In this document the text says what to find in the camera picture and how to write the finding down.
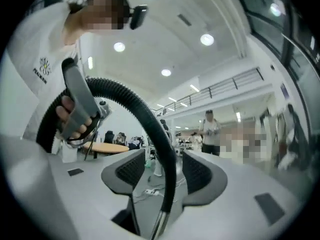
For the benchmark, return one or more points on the black office chair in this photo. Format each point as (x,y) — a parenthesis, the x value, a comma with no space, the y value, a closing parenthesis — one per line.
(109,136)

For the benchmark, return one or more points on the person's white flower-print shirt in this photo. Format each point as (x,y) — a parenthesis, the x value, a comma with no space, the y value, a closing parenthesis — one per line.
(30,46)

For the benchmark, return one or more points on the clothes rack with garments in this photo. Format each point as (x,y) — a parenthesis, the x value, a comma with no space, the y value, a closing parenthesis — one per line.
(297,134)

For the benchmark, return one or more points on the person's head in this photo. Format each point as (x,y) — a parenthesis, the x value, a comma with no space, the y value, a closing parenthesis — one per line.
(100,11)

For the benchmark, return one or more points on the round wooden table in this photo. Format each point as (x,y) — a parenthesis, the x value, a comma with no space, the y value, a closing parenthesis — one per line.
(107,147)

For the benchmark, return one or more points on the round ceiling light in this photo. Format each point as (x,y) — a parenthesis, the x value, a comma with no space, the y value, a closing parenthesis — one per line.
(119,47)
(207,39)
(166,72)

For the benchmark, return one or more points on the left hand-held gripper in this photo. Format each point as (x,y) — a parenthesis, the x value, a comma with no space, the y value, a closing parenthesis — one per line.
(100,111)

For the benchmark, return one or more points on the head-mounted camera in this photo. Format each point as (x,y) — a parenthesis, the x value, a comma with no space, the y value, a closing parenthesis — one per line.
(138,16)

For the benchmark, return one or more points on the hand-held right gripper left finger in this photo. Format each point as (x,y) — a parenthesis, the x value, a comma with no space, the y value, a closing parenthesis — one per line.
(125,169)

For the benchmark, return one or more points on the silver metal vacuum tube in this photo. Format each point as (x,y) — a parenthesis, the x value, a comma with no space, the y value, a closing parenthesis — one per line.
(160,226)

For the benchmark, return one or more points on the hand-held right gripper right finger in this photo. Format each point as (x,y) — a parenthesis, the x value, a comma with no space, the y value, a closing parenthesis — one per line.
(202,176)

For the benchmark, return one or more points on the balcony metal railing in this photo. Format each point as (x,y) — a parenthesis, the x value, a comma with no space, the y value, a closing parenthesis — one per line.
(235,82)

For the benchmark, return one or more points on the black framed glass door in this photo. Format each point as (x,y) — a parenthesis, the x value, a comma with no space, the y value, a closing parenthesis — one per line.
(290,46)

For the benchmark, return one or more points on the white power strip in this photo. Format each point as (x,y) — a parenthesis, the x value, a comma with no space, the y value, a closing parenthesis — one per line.
(152,191)

